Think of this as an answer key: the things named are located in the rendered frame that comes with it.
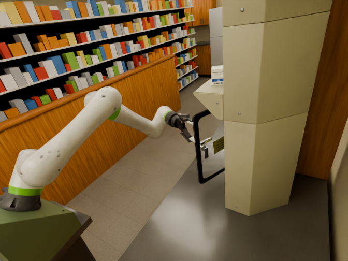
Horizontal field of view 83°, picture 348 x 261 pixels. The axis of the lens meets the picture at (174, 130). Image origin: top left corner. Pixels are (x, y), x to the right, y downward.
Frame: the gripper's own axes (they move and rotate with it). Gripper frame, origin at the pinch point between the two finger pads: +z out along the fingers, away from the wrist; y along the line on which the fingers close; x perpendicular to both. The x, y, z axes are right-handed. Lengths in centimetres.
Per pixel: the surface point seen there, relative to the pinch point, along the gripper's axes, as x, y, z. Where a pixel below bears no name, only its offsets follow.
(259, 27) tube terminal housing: -3, 50, 39
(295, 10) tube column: 6, 52, 42
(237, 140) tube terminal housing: -5.1, 13.5, 34.1
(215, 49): 341, -36, -365
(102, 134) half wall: -29, -67, -178
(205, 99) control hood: -10.4, 28.4, 23.7
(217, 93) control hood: -8.1, 30.7, 27.7
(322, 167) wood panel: 42, -19, 46
